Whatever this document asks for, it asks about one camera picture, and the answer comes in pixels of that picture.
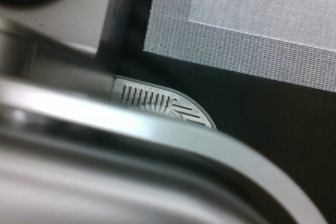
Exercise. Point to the grey pod coffee machine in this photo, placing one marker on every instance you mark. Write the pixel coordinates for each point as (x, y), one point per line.
(108, 150)

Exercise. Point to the grey woven placemat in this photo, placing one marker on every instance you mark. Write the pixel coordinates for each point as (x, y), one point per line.
(268, 38)

